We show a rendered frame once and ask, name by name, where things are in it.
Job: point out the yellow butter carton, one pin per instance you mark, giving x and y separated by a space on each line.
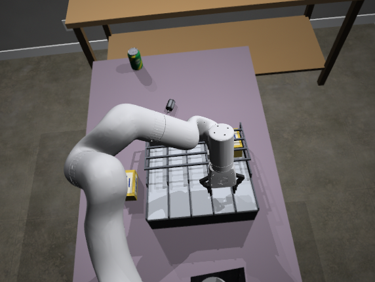
237 144
132 179

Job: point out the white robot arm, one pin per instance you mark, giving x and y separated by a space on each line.
91 166

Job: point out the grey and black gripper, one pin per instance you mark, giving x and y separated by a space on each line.
221 179

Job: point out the green drink can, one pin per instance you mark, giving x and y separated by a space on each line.
135 59

